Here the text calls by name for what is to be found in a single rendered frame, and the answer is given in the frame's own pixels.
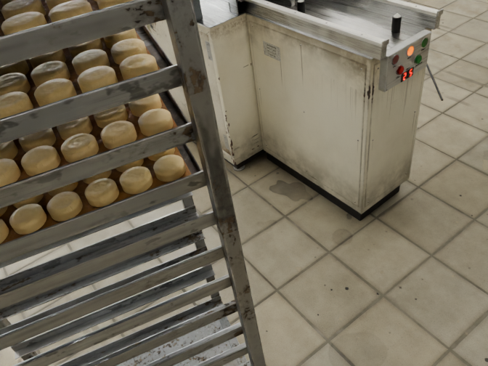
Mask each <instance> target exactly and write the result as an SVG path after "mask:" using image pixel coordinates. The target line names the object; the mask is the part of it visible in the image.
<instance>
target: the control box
mask: <svg viewBox="0 0 488 366"><path fill-rule="evenodd" d="M425 38H427V39H428V43H427V44H426V46H425V47H422V43H423V40H424V39H425ZM430 40H431V31H429V30H425V29H424V30H422V31H421V32H419V33H417V34H415V35H414V36H412V37H410V38H408V39H407V40H405V41H403V42H401V43H400V44H397V45H396V46H394V47H392V48H390V49H389V50H387V51H386V58H384V59H382V60H380V62H381V65H380V75H379V85H378V90H381V91H382V92H386V91H388V90H389V89H391V88H392V87H394V86H396V85H397V84H399V83H401V82H403V78H404V79H405V80H406V79H407V78H409V77H410V76H409V75H410V72H412V76H413V75H414V74H415V73H417V72H418V71H420V70H422V69H423V68H425V67H426V65H427V60H428V51H429V46H430ZM411 46H413V48H414V49H413V52H412V54H411V55H410V56H409V55H408V54H407V53H408V50H409V48H410V47H411ZM396 55H399V60H398V62H397V63H396V64H393V59H394V57H395V56H396ZM418 55H420V56H421V57H422V60H421V61H420V63H418V64H417V63H415V59H416V57H417V56H418ZM400 66H403V67H404V71H403V73H402V74H401V75H399V74H397V70H398V68H399V67H400ZM411 69H412V71H411ZM404 73H406V78H405V77H403V76H404Z"/></svg>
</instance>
